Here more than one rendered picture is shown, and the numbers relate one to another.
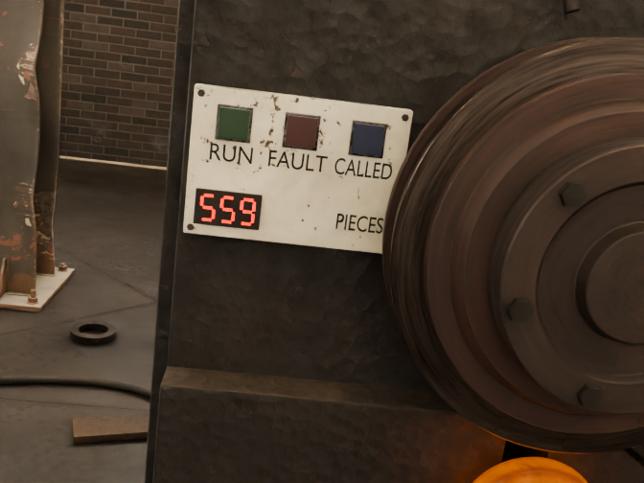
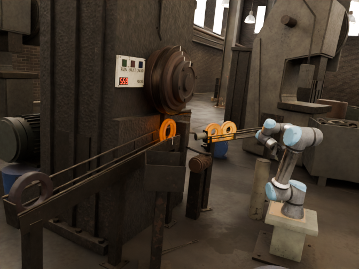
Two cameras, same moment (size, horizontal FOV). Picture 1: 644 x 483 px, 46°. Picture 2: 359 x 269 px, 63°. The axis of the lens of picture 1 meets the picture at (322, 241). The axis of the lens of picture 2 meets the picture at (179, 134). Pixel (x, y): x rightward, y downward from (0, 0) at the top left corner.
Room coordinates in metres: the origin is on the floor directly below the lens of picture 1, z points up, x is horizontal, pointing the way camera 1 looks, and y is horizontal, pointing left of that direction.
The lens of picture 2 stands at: (-0.34, 1.42, 1.19)
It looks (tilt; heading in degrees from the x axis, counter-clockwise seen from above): 12 degrees down; 302
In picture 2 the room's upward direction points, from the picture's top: 5 degrees clockwise
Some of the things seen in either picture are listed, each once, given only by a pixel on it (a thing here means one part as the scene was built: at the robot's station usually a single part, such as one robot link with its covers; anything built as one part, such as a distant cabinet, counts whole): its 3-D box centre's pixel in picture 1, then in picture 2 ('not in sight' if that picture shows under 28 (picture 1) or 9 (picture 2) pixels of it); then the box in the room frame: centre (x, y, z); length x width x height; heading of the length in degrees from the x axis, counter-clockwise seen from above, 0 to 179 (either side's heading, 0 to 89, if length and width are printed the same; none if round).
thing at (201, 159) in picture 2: not in sight; (197, 185); (0.72, -0.65, 0.27); 0.22 x 0.13 x 0.53; 95
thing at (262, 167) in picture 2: not in sight; (259, 189); (0.31, -0.99, 0.26); 0.12 x 0.12 x 0.52
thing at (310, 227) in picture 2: not in sight; (291, 216); (-0.04, -0.61, 0.28); 0.32 x 0.32 x 0.04; 11
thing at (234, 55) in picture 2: not in sight; (249, 92); (1.77, -4.53, 0.88); 1.71 x 0.92 x 1.76; 95
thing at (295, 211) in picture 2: not in sight; (293, 207); (-0.04, -0.61, 0.35); 0.15 x 0.15 x 0.10
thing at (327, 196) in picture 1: (296, 171); (131, 72); (0.91, 0.04, 1.15); 0.26 x 0.02 x 0.18; 95
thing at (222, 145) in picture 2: not in sight; (217, 144); (1.43, -2.51, 0.17); 0.57 x 0.31 x 0.34; 115
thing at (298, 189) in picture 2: not in sight; (295, 191); (-0.04, -0.60, 0.47); 0.13 x 0.12 x 0.14; 43
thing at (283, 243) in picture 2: not in sight; (287, 236); (-0.04, -0.61, 0.13); 0.40 x 0.40 x 0.26; 11
